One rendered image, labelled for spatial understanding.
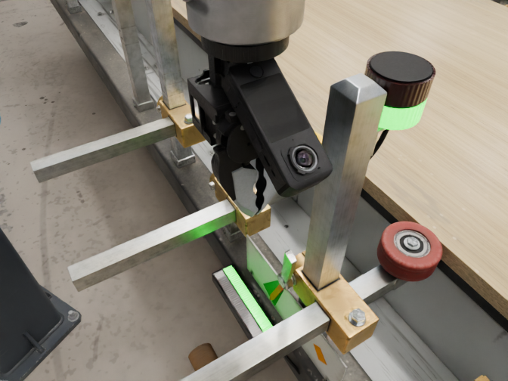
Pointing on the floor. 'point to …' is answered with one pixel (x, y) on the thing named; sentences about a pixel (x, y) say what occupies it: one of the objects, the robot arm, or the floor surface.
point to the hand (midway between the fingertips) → (257, 210)
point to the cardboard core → (202, 356)
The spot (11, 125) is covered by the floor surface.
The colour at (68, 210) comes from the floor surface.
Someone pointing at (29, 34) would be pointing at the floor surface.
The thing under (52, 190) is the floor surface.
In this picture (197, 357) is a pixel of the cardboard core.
